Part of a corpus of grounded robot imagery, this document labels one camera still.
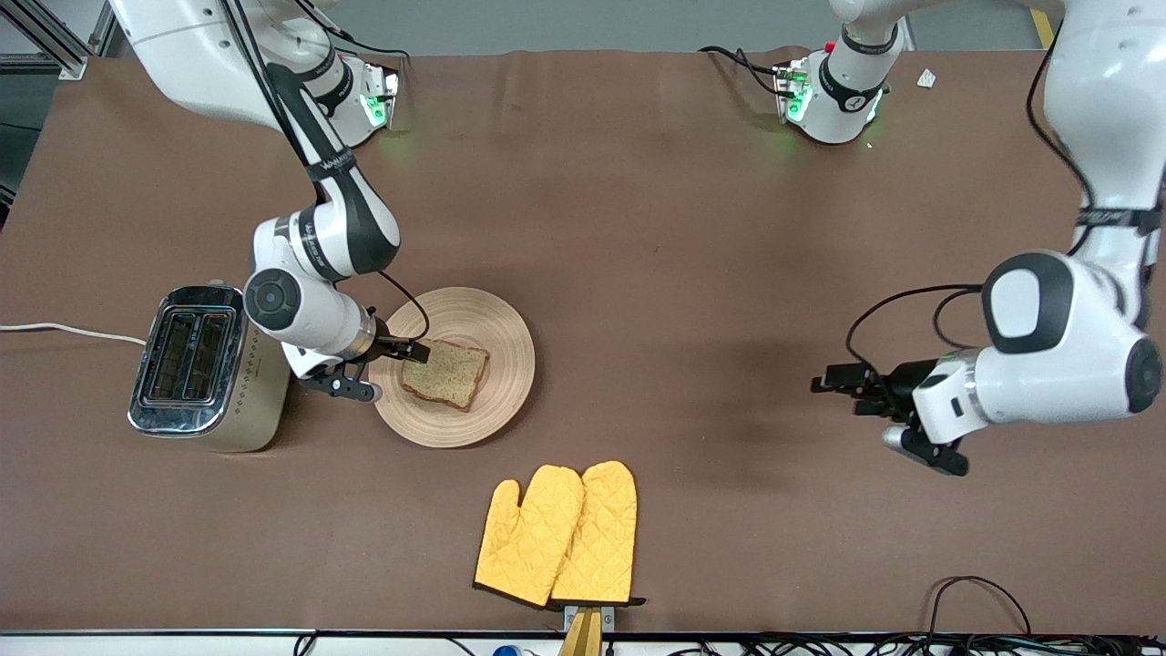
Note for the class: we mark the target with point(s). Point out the beige chrome two-slot toaster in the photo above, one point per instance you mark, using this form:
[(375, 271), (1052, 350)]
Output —
[(196, 355)]

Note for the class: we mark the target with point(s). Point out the round wooden plate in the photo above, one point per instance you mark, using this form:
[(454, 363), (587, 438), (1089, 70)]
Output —
[(506, 346)]

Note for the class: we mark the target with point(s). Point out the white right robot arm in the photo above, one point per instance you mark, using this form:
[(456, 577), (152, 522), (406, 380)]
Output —
[(310, 310)]

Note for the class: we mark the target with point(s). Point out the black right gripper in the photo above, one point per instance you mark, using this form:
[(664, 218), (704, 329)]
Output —
[(392, 346)]

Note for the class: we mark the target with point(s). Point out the brown bread slice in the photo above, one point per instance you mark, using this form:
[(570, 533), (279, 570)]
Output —
[(451, 378)]

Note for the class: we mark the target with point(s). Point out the aluminium frame profile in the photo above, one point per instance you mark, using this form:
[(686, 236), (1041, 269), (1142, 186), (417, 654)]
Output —
[(64, 55)]

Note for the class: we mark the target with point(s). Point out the yellow quilted oven mitt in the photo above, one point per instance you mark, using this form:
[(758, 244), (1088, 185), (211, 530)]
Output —
[(528, 538), (601, 528)]

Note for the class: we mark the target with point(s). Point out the wooden stick metal bracket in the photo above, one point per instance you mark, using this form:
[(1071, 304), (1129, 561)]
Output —
[(583, 633)]

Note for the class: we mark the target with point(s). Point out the brown table cover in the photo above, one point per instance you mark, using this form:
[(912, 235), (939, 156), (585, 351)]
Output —
[(638, 228)]

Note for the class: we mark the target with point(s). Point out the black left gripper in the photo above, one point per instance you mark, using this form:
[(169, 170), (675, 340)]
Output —
[(897, 378)]

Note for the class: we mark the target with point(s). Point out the small white paper scrap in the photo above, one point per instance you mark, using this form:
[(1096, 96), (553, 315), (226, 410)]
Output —
[(926, 78)]

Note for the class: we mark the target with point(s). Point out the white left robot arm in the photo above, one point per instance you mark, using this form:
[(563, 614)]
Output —
[(1048, 374)]

